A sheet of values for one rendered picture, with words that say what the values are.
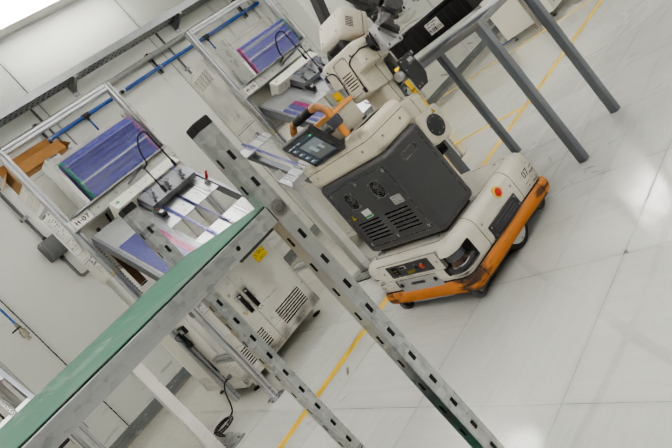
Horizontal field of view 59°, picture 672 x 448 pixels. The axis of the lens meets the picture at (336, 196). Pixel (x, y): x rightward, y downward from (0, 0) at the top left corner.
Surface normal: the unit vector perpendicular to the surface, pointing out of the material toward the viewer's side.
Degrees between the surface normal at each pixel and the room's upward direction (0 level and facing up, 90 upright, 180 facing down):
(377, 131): 90
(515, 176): 90
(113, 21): 90
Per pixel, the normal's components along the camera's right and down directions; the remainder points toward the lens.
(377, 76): 0.48, -0.25
